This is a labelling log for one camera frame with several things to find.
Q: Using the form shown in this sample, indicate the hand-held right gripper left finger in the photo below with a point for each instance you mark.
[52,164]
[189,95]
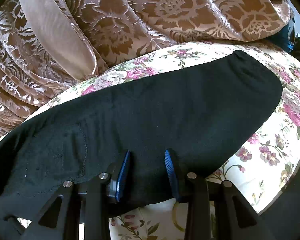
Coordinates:
[122,172]

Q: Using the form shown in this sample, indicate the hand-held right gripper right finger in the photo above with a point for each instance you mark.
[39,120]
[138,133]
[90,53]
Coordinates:
[170,172]

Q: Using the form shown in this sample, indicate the black pants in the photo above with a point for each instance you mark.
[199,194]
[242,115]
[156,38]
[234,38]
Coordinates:
[165,105]

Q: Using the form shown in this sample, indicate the white floral bedsheet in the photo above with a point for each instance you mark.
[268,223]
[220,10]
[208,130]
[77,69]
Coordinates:
[265,160]

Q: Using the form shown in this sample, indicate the beige satin cloth strip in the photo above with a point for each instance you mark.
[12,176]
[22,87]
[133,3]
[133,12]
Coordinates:
[52,30]

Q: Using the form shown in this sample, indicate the blue object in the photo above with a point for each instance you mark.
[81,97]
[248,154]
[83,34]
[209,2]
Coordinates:
[287,40]

